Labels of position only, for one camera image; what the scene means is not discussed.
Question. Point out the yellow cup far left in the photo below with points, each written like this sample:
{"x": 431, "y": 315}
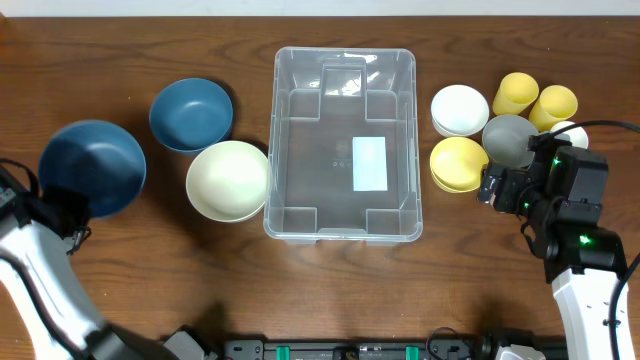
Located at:
{"x": 516, "y": 92}

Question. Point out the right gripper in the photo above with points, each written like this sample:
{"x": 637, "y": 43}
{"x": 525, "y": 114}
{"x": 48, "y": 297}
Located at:
{"x": 515, "y": 178}

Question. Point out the cream white cup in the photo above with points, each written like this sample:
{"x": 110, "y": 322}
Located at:
{"x": 577, "y": 136}

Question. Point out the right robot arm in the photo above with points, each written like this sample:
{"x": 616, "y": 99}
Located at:
{"x": 559, "y": 198}

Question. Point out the yellow small bowl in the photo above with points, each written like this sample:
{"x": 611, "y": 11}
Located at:
{"x": 456, "y": 164}

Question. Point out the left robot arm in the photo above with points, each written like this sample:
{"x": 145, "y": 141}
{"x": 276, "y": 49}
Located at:
{"x": 40, "y": 230}

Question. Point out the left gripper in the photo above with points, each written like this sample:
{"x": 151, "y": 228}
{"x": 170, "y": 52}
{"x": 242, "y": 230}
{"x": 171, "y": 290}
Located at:
{"x": 78, "y": 198}

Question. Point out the yellow cup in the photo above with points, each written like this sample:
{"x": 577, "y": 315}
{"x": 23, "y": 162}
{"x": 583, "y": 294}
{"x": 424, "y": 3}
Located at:
{"x": 516, "y": 92}
{"x": 556, "y": 103}

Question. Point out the yellow cup far right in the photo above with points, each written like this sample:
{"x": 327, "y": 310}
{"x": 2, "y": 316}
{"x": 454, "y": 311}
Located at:
{"x": 556, "y": 103}

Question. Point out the clear plastic storage container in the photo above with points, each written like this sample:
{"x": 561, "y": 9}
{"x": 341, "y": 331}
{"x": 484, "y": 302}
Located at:
{"x": 322, "y": 99}

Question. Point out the cream beige bowl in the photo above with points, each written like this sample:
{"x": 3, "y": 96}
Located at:
{"x": 227, "y": 182}

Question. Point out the grey small bowl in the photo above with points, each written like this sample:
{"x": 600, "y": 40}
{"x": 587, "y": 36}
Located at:
{"x": 505, "y": 139}

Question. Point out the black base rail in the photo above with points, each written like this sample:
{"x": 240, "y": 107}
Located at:
{"x": 443, "y": 343}

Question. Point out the white small bowl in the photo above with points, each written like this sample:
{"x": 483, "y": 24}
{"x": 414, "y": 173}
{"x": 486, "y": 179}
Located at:
{"x": 459, "y": 110}

